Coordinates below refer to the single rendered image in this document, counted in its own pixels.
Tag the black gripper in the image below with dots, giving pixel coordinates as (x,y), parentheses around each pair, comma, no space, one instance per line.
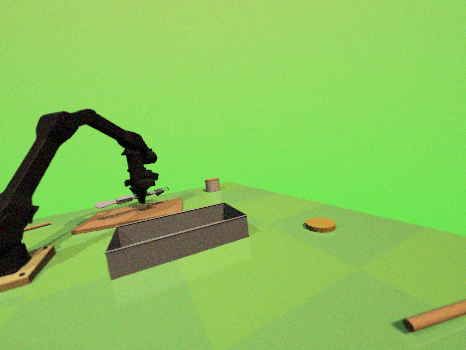
(139,185)

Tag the brown cylinder with orange top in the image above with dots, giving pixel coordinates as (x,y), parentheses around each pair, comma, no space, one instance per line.
(212,185)

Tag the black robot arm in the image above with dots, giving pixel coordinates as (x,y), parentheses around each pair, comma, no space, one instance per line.
(16,203)

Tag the grey rectangular metal tin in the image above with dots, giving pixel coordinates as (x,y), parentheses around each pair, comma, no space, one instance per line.
(148,243)

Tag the orange flat round disc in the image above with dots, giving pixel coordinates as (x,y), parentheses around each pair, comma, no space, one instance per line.
(320,225)

